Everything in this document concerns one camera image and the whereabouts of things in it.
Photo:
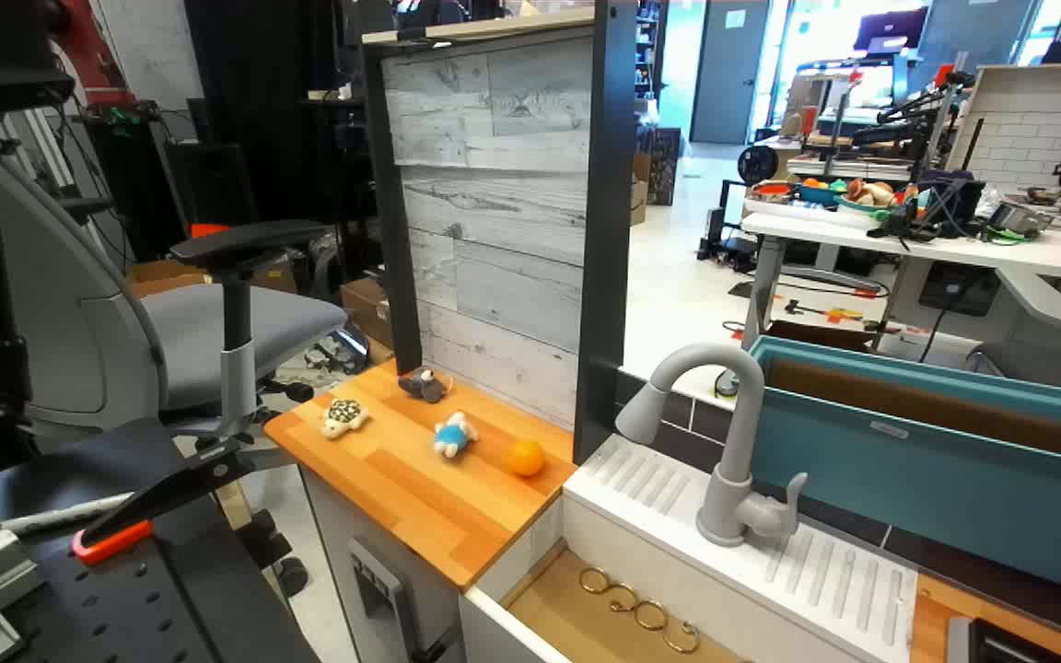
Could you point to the white cluttered workbench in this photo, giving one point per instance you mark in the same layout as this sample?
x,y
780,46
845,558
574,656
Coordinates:
x,y
1026,271

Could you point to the teal storage bin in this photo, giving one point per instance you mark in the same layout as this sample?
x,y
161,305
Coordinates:
x,y
958,460

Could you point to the orange ball plush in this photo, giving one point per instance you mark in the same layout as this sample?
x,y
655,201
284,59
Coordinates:
x,y
526,460

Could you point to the grey wood backdrop panel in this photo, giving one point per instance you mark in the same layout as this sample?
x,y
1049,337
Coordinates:
x,y
504,167

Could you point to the grey office chair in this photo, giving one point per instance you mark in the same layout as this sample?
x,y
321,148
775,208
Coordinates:
x,y
100,356

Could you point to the dark grey plush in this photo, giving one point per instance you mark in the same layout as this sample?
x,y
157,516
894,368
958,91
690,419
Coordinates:
x,y
423,386

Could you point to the white spotted turtle plush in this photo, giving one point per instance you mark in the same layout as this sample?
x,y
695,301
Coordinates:
x,y
343,414

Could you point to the grey kitchen faucet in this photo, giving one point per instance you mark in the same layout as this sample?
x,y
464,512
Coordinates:
x,y
732,505

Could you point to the white sink basin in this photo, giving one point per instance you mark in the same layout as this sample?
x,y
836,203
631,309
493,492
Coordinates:
x,y
618,570

